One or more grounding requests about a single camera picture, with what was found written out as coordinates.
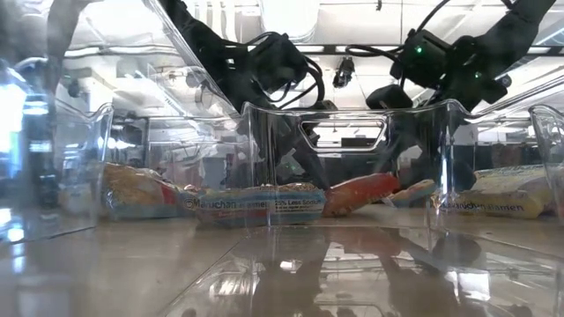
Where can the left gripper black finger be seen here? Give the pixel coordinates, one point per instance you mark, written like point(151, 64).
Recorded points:
point(271, 154)
point(315, 169)

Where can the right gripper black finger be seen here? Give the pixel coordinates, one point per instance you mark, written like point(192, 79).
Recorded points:
point(403, 145)
point(429, 149)

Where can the blue-edged Maruchan ramen packet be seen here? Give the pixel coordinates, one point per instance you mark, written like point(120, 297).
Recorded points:
point(414, 193)
point(132, 189)
point(247, 204)

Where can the red Maruchan ramen packet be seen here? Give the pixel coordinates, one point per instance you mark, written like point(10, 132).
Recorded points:
point(357, 193)

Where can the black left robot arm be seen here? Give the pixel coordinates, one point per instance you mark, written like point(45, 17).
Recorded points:
point(198, 39)

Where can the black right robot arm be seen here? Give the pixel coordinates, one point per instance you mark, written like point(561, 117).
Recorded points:
point(520, 26)

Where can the black monitor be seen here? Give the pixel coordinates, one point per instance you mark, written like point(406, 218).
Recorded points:
point(360, 142)

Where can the black ceiling dome fixture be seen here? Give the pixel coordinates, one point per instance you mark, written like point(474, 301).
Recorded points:
point(193, 80)

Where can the clear plastic bin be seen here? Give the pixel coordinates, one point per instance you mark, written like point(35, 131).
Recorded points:
point(546, 145)
point(352, 273)
point(88, 145)

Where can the black ceiling-hung camera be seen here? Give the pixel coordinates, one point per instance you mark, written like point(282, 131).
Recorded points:
point(505, 81)
point(343, 72)

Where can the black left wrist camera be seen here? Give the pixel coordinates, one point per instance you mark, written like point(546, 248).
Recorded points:
point(277, 61)

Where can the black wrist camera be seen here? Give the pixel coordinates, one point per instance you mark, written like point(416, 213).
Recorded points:
point(277, 61)
point(423, 61)

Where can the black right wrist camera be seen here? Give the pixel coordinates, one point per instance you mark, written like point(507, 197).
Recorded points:
point(423, 61)

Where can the silver ventilation duct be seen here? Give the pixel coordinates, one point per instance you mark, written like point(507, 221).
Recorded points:
point(288, 17)

